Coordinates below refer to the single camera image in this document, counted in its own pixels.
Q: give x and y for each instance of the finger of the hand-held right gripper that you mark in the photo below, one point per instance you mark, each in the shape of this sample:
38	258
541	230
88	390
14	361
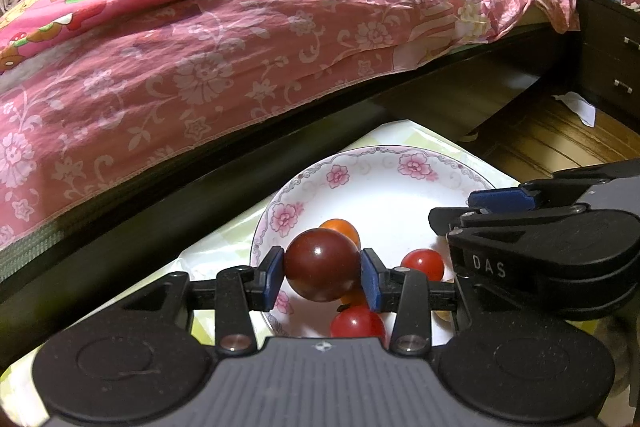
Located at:
445	219
500	199

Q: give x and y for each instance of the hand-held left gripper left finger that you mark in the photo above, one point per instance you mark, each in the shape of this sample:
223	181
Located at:
272	279

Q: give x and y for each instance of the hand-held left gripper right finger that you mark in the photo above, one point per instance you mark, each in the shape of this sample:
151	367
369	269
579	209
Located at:
369	282

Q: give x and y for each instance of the small orange tomato underneath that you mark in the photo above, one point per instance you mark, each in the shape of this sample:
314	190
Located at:
356	296

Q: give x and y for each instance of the dark red cherry tomato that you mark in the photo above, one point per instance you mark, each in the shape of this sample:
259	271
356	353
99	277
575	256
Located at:
320	264

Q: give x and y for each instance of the white floral plate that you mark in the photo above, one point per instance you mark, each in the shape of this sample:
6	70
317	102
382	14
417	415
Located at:
380	202

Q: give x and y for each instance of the brown round longan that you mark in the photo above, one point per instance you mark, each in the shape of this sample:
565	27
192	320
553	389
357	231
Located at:
444	315

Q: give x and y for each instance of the orange cherry tomato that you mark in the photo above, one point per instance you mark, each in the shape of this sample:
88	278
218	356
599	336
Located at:
344	228

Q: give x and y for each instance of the green white checkered tablecloth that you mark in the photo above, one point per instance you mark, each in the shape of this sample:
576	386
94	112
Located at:
220	237

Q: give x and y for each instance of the white crumpled paper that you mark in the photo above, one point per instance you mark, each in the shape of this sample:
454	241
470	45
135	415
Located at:
580	104

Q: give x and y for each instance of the dark nightstand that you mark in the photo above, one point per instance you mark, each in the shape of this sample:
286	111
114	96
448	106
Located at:
602	57

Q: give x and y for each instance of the pink floral bedsheet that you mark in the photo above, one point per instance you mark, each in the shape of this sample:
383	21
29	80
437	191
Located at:
175	97

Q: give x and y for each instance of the dark bed frame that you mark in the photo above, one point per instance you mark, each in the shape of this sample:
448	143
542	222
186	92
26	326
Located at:
150	217

